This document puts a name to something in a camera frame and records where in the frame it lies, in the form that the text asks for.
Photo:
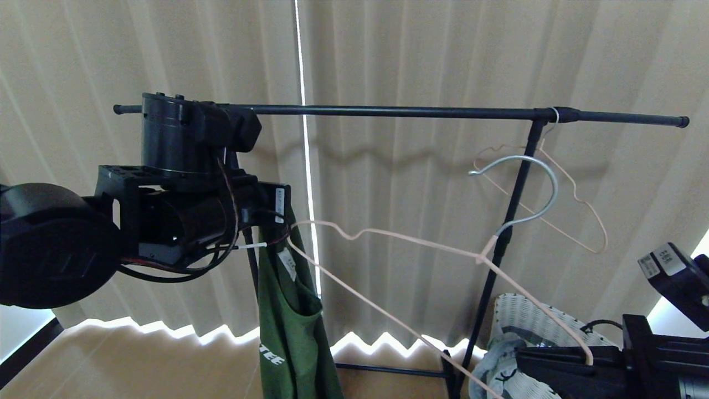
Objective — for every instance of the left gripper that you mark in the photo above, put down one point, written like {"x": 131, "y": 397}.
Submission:
{"x": 188, "y": 221}

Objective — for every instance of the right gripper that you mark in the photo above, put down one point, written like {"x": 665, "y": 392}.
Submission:
{"x": 664, "y": 366}

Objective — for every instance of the green printed t-shirt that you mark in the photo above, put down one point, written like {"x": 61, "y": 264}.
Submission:
{"x": 293, "y": 343}

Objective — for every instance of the pink clothes hanger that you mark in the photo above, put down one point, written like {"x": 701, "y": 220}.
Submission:
{"x": 554, "y": 222}
{"x": 486, "y": 254}

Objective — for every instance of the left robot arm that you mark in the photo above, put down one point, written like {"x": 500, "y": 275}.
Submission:
{"x": 50, "y": 244}

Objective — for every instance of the white laundry basket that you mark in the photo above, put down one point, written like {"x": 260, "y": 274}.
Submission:
{"x": 532, "y": 313}

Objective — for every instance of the black clothes rack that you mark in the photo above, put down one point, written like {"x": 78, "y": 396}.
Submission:
{"x": 415, "y": 112}

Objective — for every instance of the pale grey shorts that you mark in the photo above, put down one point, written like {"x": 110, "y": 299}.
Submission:
{"x": 490, "y": 366}

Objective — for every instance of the beige curtain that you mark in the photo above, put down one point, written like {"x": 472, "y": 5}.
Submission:
{"x": 415, "y": 55}

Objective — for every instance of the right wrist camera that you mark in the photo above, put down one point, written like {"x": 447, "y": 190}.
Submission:
{"x": 684, "y": 288}

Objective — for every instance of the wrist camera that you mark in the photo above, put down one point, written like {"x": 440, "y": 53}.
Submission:
{"x": 232, "y": 127}
{"x": 684, "y": 288}

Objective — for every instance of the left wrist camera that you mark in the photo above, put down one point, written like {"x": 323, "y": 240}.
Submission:
{"x": 232, "y": 127}

